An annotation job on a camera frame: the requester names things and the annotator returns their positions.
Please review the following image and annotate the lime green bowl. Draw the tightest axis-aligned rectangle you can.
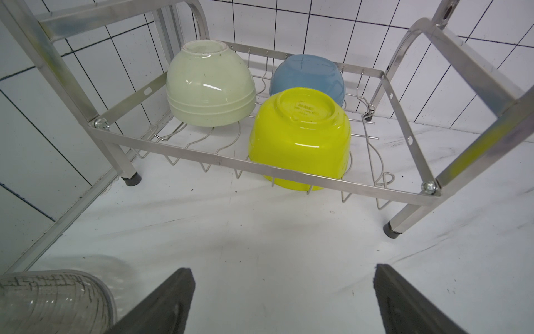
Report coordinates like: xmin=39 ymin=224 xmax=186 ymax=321
xmin=248 ymin=88 xmax=351 ymax=179

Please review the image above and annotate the grey glass plate on table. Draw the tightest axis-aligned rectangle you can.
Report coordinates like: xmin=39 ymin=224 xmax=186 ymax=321
xmin=1 ymin=270 xmax=117 ymax=333

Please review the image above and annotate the pale green bowl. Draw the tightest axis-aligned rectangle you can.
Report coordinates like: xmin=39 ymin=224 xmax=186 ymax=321
xmin=165 ymin=40 xmax=257 ymax=127

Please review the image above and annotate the steel two-tier dish rack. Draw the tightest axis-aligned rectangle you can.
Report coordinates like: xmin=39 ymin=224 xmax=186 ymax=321
xmin=1 ymin=1 xmax=533 ymax=238

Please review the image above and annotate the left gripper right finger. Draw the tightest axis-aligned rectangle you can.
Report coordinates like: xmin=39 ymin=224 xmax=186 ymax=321
xmin=373 ymin=264 xmax=465 ymax=333

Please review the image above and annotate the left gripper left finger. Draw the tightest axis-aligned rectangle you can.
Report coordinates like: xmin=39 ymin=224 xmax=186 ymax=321
xmin=107 ymin=268 xmax=196 ymax=333

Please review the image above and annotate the blue bowl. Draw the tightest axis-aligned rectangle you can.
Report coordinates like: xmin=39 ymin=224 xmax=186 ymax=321
xmin=269 ymin=54 xmax=346 ymax=107

